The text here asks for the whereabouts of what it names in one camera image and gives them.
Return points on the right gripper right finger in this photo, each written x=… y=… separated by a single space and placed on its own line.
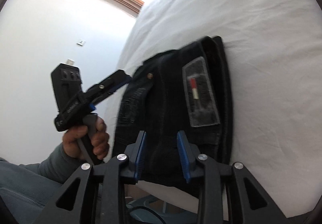
x=187 y=157

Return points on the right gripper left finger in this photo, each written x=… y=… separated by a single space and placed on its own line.
x=136 y=157

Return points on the black pants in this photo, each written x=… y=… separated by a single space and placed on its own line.
x=185 y=90

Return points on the grey sleeve forearm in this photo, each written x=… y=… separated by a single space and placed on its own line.
x=26 y=189

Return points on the person left hand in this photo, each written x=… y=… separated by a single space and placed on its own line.
x=99 y=140

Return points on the white bed sheet mattress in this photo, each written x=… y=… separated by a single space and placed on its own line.
x=273 y=49

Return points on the white wall socket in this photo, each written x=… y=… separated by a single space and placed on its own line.
x=81 y=43

